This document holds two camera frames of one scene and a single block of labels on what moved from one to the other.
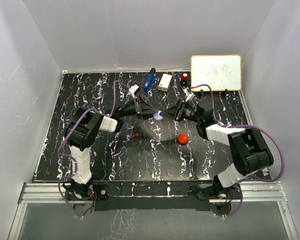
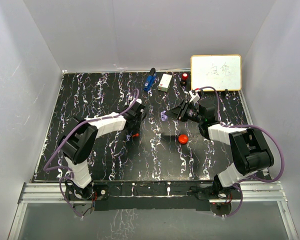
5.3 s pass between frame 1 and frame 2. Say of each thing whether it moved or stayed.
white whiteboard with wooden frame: stayed
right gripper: stayed
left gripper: moved
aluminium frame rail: stayed
